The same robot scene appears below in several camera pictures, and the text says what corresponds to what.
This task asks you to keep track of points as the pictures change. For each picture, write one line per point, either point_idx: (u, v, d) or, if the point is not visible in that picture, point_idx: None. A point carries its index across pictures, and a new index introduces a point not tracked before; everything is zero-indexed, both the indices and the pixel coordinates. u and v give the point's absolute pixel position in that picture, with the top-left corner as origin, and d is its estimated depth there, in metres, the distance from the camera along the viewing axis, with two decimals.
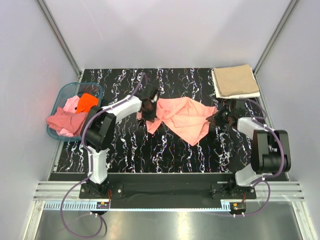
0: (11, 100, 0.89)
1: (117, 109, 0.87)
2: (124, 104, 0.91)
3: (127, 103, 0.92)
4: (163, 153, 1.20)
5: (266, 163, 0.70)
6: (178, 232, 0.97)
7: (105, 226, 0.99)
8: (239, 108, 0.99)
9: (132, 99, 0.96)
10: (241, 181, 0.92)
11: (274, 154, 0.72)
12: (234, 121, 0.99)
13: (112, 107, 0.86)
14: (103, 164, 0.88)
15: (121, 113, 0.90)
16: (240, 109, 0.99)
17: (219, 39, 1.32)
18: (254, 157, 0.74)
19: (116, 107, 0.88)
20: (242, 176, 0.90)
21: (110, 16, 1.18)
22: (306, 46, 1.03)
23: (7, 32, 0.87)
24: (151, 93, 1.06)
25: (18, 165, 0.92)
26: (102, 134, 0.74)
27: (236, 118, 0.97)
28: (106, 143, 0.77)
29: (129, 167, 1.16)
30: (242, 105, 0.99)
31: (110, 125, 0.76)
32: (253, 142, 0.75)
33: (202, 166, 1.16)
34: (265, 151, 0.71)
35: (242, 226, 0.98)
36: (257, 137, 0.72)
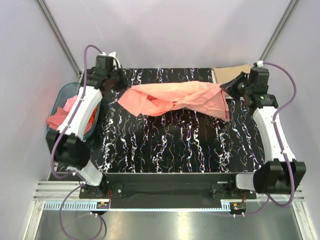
0: (11, 100, 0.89)
1: (76, 121, 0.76)
2: (81, 108, 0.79)
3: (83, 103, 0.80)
4: (163, 153, 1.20)
5: (268, 189, 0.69)
6: (178, 232, 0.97)
7: (105, 226, 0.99)
8: (261, 82, 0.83)
9: (88, 93, 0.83)
10: (241, 186, 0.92)
11: (282, 183, 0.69)
12: (252, 102, 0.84)
13: (68, 122, 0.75)
14: (93, 169, 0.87)
15: (84, 118, 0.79)
16: (260, 84, 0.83)
17: (219, 39, 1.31)
18: (260, 180, 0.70)
19: (73, 120, 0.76)
20: (243, 182, 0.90)
21: (110, 16, 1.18)
22: (306, 46, 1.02)
23: (7, 32, 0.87)
24: (106, 67, 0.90)
25: (18, 165, 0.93)
26: (73, 156, 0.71)
27: (255, 97, 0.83)
28: (82, 160, 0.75)
29: (129, 167, 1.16)
30: (264, 80, 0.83)
31: (77, 146, 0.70)
32: (263, 167, 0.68)
33: (202, 166, 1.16)
34: (271, 183, 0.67)
35: (242, 226, 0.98)
36: (269, 174, 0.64)
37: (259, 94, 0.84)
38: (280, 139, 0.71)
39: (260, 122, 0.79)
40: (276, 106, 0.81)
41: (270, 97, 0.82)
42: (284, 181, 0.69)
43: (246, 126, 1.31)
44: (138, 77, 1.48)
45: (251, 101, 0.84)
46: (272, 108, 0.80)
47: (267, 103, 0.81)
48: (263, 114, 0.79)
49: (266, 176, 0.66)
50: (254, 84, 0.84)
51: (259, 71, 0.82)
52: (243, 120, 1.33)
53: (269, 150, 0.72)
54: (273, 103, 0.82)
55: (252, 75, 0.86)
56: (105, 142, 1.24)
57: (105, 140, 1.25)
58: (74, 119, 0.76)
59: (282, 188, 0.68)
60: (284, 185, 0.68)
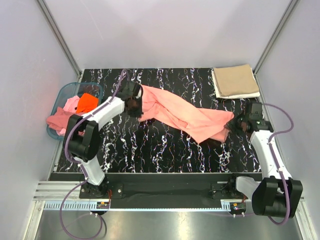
0: (11, 101, 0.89)
1: (99, 115, 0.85)
2: (105, 109, 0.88)
3: (108, 107, 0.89)
4: (163, 153, 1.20)
5: (267, 210, 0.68)
6: (178, 232, 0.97)
7: (105, 227, 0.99)
8: (256, 112, 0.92)
9: (114, 102, 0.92)
10: (240, 190, 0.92)
11: (280, 203, 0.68)
12: (248, 126, 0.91)
13: (93, 113, 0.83)
14: (97, 166, 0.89)
15: (105, 118, 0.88)
16: (256, 113, 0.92)
17: (219, 39, 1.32)
18: (258, 200, 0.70)
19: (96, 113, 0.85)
20: (243, 187, 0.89)
21: (110, 16, 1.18)
22: (306, 46, 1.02)
23: (7, 32, 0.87)
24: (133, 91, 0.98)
25: (18, 165, 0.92)
26: (86, 144, 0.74)
27: (251, 122, 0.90)
28: (92, 152, 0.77)
29: (129, 167, 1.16)
30: (259, 110, 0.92)
31: (94, 132, 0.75)
32: (260, 185, 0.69)
33: (202, 166, 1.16)
34: (269, 202, 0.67)
35: (242, 226, 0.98)
36: (265, 189, 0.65)
37: (255, 119, 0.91)
38: (276, 157, 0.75)
39: (257, 144, 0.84)
40: (271, 130, 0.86)
41: (265, 122, 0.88)
42: (283, 202, 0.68)
43: None
44: (138, 77, 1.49)
45: (248, 126, 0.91)
46: (267, 131, 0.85)
47: (263, 127, 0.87)
48: (259, 135, 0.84)
49: (263, 192, 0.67)
50: (249, 112, 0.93)
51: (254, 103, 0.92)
52: None
53: (266, 169, 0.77)
54: (269, 128, 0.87)
55: (248, 107, 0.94)
56: (105, 142, 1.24)
57: (105, 141, 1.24)
58: (97, 112, 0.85)
59: (281, 209, 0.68)
60: (282, 206, 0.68)
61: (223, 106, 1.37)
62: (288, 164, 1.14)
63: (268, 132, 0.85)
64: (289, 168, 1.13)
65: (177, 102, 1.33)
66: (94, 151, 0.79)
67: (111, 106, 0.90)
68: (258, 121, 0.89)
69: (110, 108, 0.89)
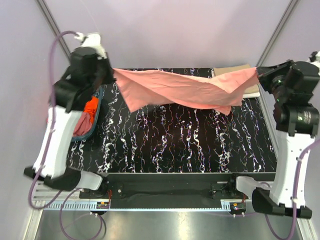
0: (11, 101, 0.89)
1: (51, 158, 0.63)
2: (55, 140, 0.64)
3: (56, 138, 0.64)
4: (163, 153, 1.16)
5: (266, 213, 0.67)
6: (178, 232, 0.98)
7: (104, 227, 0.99)
8: (303, 90, 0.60)
9: (59, 118, 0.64)
10: (240, 190, 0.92)
11: None
12: (284, 116, 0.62)
13: (42, 162, 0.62)
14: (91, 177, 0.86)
15: (63, 144, 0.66)
16: (301, 92, 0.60)
17: (219, 39, 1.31)
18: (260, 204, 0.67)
19: (46, 158, 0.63)
20: (242, 186, 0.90)
21: (110, 16, 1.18)
22: (307, 45, 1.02)
23: (7, 32, 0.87)
24: (84, 68, 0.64)
25: (18, 165, 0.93)
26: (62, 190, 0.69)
27: (289, 111, 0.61)
28: (73, 183, 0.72)
29: (129, 167, 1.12)
30: (308, 88, 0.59)
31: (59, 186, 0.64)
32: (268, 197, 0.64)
33: (202, 166, 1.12)
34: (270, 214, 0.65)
35: (242, 226, 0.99)
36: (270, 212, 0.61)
37: (296, 110, 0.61)
38: (296, 183, 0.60)
39: (283, 149, 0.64)
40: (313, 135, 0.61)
41: (311, 116, 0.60)
42: None
43: (246, 126, 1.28)
44: None
45: (284, 115, 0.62)
46: (306, 136, 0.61)
47: (303, 123, 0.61)
48: (290, 143, 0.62)
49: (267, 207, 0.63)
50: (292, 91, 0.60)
51: (306, 77, 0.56)
52: (243, 120, 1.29)
53: (278, 186, 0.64)
54: (312, 127, 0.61)
55: (293, 76, 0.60)
56: (105, 142, 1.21)
57: (105, 140, 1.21)
58: (48, 157, 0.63)
59: None
60: None
61: None
62: None
63: (308, 138, 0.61)
64: None
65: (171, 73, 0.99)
66: (75, 177, 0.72)
67: (59, 134, 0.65)
68: (300, 113, 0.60)
69: (60, 134, 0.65)
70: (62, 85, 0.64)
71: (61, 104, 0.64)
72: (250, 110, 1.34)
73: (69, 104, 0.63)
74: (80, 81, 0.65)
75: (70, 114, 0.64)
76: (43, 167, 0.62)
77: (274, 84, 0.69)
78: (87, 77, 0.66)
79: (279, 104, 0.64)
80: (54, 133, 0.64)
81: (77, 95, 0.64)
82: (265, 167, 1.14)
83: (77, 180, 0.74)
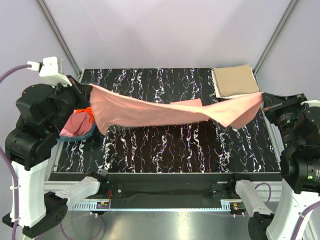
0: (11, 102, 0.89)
1: (22, 211, 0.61)
2: (22, 195, 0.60)
3: (23, 194, 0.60)
4: (163, 153, 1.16)
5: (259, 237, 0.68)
6: (178, 232, 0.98)
7: (103, 228, 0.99)
8: (315, 142, 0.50)
9: (22, 174, 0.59)
10: (239, 193, 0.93)
11: None
12: (292, 169, 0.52)
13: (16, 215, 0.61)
14: (85, 190, 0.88)
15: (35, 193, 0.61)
16: (314, 143, 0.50)
17: (219, 39, 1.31)
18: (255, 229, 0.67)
19: (19, 211, 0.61)
20: (242, 193, 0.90)
21: (110, 17, 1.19)
22: (307, 45, 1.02)
23: (8, 32, 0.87)
24: (34, 116, 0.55)
25: None
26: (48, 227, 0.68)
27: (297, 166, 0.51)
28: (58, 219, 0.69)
29: (129, 167, 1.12)
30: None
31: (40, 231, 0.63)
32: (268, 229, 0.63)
33: (202, 166, 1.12)
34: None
35: (242, 226, 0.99)
36: None
37: (306, 163, 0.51)
38: (296, 232, 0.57)
39: (287, 198, 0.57)
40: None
41: None
42: None
43: (246, 126, 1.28)
44: (138, 77, 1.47)
45: (292, 168, 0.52)
46: (314, 194, 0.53)
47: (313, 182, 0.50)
48: (296, 200, 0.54)
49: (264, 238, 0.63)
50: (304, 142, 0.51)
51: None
52: None
53: (275, 229, 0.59)
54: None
55: (305, 125, 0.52)
56: (105, 142, 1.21)
57: (105, 141, 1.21)
58: (20, 210, 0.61)
59: None
60: None
61: None
62: None
63: (315, 194, 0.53)
64: None
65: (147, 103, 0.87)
66: (59, 212, 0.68)
67: (25, 190, 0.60)
68: (310, 170, 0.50)
69: (25, 189, 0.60)
70: (20, 136, 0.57)
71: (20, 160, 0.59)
72: None
73: (27, 161, 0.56)
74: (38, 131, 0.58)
75: (31, 170, 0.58)
76: (19, 218, 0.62)
77: (281, 121, 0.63)
78: (44, 122, 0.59)
79: (287, 154, 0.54)
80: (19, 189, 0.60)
81: (37, 146, 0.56)
82: (264, 167, 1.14)
83: (63, 212, 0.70)
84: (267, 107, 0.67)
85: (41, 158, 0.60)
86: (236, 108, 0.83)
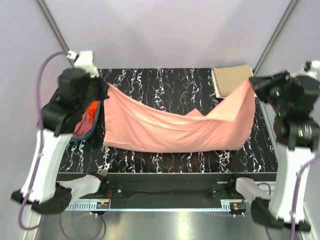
0: (11, 103, 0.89)
1: (38, 182, 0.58)
2: (43, 165, 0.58)
3: (45, 163, 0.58)
4: (163, 153, 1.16)
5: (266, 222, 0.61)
6: (178, 232, 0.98)
7: (104, 227, 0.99)
8: (303, 104, 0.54)
9: (48, 142, 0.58)
10: (240, 190, 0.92)
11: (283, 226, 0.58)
12: (284, 130, 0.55)
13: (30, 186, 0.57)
14: (86, 185, 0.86)
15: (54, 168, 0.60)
16: (302, 105, 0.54)
17: (219, 39, 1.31)
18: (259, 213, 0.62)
19: (35, 182, 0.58)
20: (242, 188, 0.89)
21: (110, 16, 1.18)
22: (307, 45, 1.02)
23: (8, 31, 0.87)
24: (71, 91, 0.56)
25: (18, 166, 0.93)
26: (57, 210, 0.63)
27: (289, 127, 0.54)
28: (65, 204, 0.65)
29: (129, 167, 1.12)
30: (310, 101, 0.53)
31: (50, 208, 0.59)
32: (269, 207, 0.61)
33: (202, 166, 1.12)
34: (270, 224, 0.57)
35: (242, 226, 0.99)
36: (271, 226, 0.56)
37: (296, 124, 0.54)
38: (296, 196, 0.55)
39: (284, 161, 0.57)
40: (313, 149, 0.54)
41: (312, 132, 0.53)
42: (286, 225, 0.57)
43: None
44: (138, 77, 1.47)
45: (283, 129, 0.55)
46: (306, 151, 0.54)
47: (303, 140, 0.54)
48: (290, 159, 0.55)
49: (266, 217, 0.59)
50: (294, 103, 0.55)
51: (307, 92, 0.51)
52: None
53: (277, 198, 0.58)
54: (313, 141, 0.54)
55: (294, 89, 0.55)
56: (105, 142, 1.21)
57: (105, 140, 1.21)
58: (35, 180, 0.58)
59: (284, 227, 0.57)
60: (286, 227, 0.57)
61: None
62: None
63: (308, 153, 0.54)
64: None
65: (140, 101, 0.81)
66: (64, 199, 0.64)
67: (47, 157, 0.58)
68: (300, 128, 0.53)
69: (49, 158, 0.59)
70: (51, 108, 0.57)
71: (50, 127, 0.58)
72: None
73: (58, 127, 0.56)
74: (69, 104, 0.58)
75: (59, 138, 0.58)
76: (31, 191, 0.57)
77: (271, 96, 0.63)
78: (76, 99, 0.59)
79: (279, 117, 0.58)
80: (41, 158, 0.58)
81: (67, 118, 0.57)
82: (265, 167, 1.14)
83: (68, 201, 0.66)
84: (255, 84, 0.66)
85: (68, 131, 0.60)
86: (233, 102, 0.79)
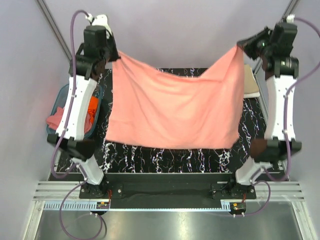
0: (12, 103, 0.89)
1: (73, 121, 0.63)
2: (76, 105, 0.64)
3: (78, 103, 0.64)
4: (163, 153, 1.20)
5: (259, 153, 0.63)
6: (178, 232, 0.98)
7: (105, 226, 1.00)
8: (284, 43, 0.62)
9: (80, 85, 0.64)
10: (241, 178, 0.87)
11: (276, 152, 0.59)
12: (270, 65, 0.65)
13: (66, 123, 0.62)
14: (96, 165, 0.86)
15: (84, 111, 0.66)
16: (283, 43, 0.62)
17: (219, 39, 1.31)
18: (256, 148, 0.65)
19: (69, 120, 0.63)
20: (242, 170, 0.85)
21: (110, 17, 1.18)
22: (307, 45, 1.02)
23: (8, 32, 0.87)
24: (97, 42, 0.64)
25: (19, 166, 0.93)
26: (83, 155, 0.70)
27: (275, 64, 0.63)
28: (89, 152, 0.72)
29: (129, 167, 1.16)
30: (289, 40, 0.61)
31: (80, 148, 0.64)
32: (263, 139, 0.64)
33: (202, 166, 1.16)
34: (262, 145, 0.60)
35: (242, 225, 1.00)
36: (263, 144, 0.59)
37: (279, 59, 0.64)
38: (286, 116, 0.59)
39: (271, 90, 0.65)
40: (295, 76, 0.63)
41: (292, 62, 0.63)
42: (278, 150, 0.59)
43: (246, 126, 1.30)
44: None
45: (269, 63, 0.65)
46: (290, 79, 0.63)
47: (286, 70, 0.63)
48: (277, 84, 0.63)
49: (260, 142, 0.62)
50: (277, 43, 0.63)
51: (285, 31, 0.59)
52: (243, 120, 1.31)
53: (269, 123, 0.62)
54: (294, 70, 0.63)
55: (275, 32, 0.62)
56: (105, 142, 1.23)
57: (105, 141, 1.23)
58: (70, 119, 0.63)
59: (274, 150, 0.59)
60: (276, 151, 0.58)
61: None
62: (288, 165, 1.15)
63: (291, 79, 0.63)
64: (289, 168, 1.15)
65: (141, 63, 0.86)
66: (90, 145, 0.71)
67: (80, 98, 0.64)
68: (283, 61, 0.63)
69: (81, 99, 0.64)
70: (79, 58, 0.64)
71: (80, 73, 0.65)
72: (250, 110, 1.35)
73: (89, 71, 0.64)
74: (94, 53, 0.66)
75: (89, 81, 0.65)
76: (67, 129, 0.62)
77: (259, 48, 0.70)
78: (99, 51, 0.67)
79: (265, 56, 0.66)
80: (74, 100, 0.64)
81: (94, 65, 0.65)
82: None
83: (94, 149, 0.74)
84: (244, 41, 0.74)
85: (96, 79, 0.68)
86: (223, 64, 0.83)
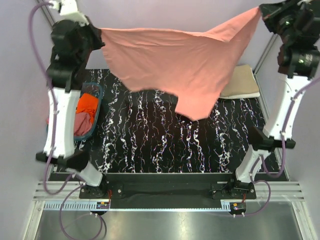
0: (10, 104, 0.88)
1: (59, 138, 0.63)
2: (60, 121, 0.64)
3: (62, 119, 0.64)
4: (163, 153, 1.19)
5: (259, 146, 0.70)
6: (178, 232, 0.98)
7: (104, 226, 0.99)
8: (310, 34, 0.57)
9: (61, 100, 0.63)
10: (241, 176, 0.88)
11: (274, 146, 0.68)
12: (286, 58, 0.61)
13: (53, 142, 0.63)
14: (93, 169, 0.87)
15: (69, 124, 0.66)
16: (309, 34, 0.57)
17: None
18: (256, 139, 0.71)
19: (56, 137, 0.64)
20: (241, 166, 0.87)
21: (109, 17, 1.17)
22: None
23: (7, 32, 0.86)
24: (70, 46, 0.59)
25: (18, 168, 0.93)
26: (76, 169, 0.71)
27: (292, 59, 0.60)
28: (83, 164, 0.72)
29: (129, 167, 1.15)
30: (317, 30, 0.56)
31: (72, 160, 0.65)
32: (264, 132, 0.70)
33: (202, 166, 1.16)
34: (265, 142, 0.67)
35: (242, 225, 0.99)
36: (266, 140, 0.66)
37: (299, 52, 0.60)
38: (287, 119, 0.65)
39: (280, 89, 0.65)
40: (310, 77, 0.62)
41: (311, 58, 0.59)
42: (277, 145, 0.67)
43: (246, 126, 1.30)
44: None
45: (286, 57, 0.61)
46: (304, 80, 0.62)
47: (303, 67, 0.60)
48: (289, 85, 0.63)
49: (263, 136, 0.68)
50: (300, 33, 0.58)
51: (316, 20, 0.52)
52: (243, 120, 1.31)
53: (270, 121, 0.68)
54: (311, 68, 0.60)
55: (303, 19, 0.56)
56: (105, 142, 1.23)
57: (105, 141, 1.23)
58: (57, 137, 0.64)
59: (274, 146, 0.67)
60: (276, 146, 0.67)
61: (223, 106, 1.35)
62: (289, 166, 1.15)
63: (305, 79, 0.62)
64: (289, 169, 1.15)
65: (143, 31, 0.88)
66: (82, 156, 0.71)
67: (63, 114, 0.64)
68: (301, 56, 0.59)
69: (64, 114, 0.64)
70: (57, 68, 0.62)
71: (59, 86, 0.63)
72: (250, 110, 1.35)
73: (68, 83, 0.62)
74: (70, 60, 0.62)
75: (70, 93, 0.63)
76: (55, 147, 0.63)
77: (280, 25, 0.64)
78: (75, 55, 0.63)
79: (284, 46, 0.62)
80: (58, 116, 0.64)
81: (74, 73, 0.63)
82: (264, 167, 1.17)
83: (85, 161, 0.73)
84: (266, 14, 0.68)
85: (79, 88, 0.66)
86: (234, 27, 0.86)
